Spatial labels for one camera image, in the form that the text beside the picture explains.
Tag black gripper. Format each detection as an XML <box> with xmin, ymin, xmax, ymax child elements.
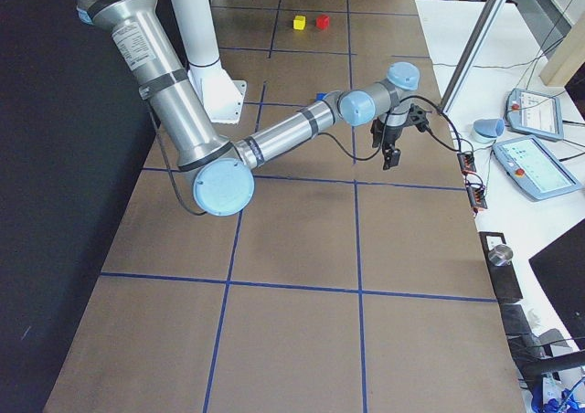
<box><xmin>370</xmin><ymin>104</ymin><xmax>429</xmax><ymax>171</ymax></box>

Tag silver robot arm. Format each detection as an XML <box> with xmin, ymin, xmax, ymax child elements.
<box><xmin>78</xmin><ymin>0</ymin><xmax>420</xmax><ymax>216</ymax></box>

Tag far orange black connector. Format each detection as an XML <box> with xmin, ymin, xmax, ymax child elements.
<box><xmin>457</xmin><ymin>151</ymin><xmax>476</xmax><ymax>175</ymax></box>

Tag orange black connector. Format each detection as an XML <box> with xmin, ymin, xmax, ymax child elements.
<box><xmin>457</xmin><ymin>151</ymin><xmax>476</xmax><ymax>175</ymax></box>
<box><xmin>465</xmin><ymin>182</ymin><xmax>488</xmax><ymax>213</ymax></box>

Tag near orange black connector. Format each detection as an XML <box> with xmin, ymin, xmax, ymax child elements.
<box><xmin>465</xmin><ymin>182</ymin><xmax>488</xmax><ymax>213</ymax></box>

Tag near teach pendant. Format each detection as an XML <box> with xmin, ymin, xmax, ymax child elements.
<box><xmin>493</xmin><ymin>135</ymin><xmax>583</xmax><ymax>201</ymax></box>

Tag teach pendant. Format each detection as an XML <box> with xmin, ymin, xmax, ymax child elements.
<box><xmin>505</xmin><ymin>88</ymin><xmax>564</xmax><ymax>142</ymax></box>
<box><xmin>493</xmin><ymin>135</ymin><xmax>583</xmax><ymax>201</ymax></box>

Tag black block with metal knob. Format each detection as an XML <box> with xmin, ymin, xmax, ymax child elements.
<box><xmin>479</xmin><ymin>231</ymin><xmax>523</xmax><ymax>304</ymax></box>

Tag red wooden block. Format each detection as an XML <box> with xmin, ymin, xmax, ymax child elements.
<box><xmin>315</xmin><ymin>14</ymin><xmax>330</xmax><ymax>30</ymax></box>

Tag far teach pendant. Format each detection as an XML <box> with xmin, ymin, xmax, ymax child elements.
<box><xmin>505</xmin><ymin>88</ymin><xmax>564</xmax><ymax>142</ymax></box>

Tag yellow wooden block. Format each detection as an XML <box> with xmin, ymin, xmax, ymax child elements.
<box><xmin>292</xmin><ymin>15</ymin><xmax>306</xmax><ymax>31</ymax></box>

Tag black monitor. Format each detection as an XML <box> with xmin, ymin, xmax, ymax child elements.
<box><xmin>529</xmin><ymin>220</ymin><xmax>585</xmax><ymax>349</ymax></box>

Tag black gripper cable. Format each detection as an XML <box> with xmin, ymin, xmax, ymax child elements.
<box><xmin>150</xmin><ymin>95</ymin><xmax>463</xmax><ymax>217</ymax></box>

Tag wooden post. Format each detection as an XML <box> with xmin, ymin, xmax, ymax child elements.
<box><xmin>539</xmin><ymin>15</ymin><xmax>585</xmax><ymax>87</ymax></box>

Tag aluminium frame post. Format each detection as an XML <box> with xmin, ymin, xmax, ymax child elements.
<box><xmin>440</xmin><ymin>0</ymin><xmax>506</xmax><ymax>113</ymax></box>

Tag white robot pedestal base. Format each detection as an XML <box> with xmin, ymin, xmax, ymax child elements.
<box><xmin>171</xmin><ymin>0</ymin><xmax>247</xmax><ymax>124</ymax></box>

